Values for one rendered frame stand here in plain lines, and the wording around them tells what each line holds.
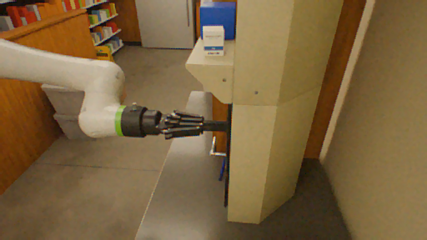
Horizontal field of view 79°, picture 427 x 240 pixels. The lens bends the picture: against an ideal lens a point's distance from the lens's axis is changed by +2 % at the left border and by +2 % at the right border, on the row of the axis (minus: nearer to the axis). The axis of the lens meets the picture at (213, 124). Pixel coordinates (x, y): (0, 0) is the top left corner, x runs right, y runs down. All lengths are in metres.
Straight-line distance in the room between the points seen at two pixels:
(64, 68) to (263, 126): 0.57
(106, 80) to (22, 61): 0.21
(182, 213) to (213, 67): 0.58
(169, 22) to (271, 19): 5.21
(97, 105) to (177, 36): 5.05
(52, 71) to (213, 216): 0.68
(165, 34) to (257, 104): 5.26
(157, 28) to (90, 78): 5.07
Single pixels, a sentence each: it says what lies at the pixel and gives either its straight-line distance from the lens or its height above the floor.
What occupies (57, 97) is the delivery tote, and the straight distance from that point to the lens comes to 2.98.
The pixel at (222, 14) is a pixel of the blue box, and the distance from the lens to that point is 0.78.
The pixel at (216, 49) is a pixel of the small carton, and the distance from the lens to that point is 0.66.
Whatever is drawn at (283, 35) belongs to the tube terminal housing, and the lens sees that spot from 0.58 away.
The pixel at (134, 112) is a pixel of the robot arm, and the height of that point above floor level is 1.35.
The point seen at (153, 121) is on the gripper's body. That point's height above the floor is 1.33.
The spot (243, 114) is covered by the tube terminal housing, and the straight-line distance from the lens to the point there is 0.65.
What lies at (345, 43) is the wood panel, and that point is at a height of 1.46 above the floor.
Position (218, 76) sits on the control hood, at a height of 1.48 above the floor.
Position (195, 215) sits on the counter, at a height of 0.94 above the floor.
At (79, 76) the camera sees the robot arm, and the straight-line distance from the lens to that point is 0.83.
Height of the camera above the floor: 1.72
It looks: 34 degrees down
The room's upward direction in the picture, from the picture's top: straight up
